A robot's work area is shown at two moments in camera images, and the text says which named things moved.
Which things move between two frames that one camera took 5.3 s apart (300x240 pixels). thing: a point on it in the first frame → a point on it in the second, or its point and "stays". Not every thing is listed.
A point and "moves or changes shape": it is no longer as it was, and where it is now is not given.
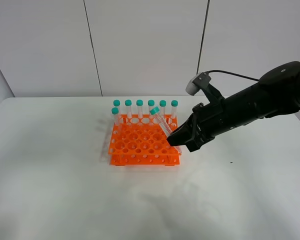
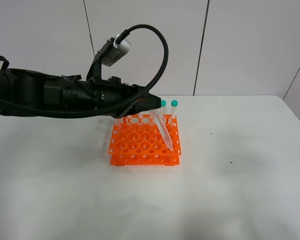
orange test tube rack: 141,139 stays
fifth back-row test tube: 162,104 stays
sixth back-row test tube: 174,104 stays
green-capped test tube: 165,124 moves or changes shape
